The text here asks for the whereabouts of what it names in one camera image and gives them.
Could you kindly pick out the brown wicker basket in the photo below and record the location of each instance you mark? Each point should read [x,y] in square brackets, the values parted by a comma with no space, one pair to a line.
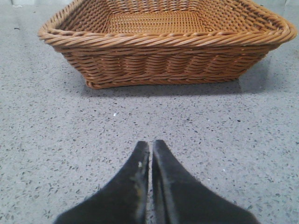
[139,42]

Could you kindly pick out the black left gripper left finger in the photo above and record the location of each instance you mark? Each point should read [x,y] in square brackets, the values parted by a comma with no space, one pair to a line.
[122,201]

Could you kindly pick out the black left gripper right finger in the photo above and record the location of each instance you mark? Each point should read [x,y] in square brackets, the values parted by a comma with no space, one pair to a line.
[180,199]

